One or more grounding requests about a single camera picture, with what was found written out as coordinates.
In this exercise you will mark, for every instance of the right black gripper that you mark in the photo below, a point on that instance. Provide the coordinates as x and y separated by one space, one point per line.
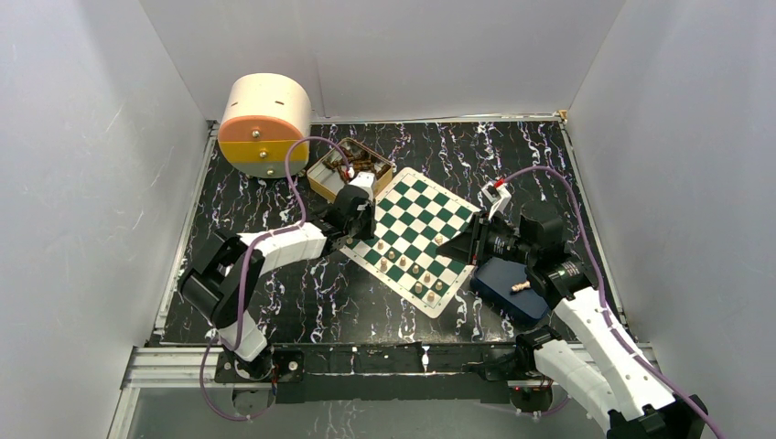
468 244

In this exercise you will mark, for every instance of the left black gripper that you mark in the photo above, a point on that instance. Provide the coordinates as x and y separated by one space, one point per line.
367 233

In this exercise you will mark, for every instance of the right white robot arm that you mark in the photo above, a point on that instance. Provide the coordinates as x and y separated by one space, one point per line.
618 389

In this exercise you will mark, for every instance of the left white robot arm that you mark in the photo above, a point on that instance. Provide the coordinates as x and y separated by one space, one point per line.
221 278

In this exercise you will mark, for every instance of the pile of dark chess pieces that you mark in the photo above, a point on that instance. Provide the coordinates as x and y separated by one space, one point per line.
359 160

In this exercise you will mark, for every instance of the green white chess board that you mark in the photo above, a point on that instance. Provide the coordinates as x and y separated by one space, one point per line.
409 214

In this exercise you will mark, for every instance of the pile of light chess pieces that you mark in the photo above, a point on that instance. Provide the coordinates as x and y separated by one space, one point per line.
517 288

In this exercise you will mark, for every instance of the dark blue tray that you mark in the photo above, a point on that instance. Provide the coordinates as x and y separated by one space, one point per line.
494 281

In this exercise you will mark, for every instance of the tan square tin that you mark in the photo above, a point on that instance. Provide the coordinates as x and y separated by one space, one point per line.
328 183

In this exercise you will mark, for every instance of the cream round drawer box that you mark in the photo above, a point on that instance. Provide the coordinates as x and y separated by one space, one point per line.
265 114

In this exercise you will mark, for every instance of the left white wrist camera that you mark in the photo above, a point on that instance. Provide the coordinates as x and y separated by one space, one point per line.
365 181

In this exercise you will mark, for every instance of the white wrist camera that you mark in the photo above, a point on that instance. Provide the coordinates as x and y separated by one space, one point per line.
498 195
365 181

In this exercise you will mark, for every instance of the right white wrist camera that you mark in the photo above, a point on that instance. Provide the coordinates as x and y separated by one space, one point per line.
498 195

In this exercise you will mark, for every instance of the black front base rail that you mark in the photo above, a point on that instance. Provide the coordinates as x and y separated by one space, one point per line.
487 372

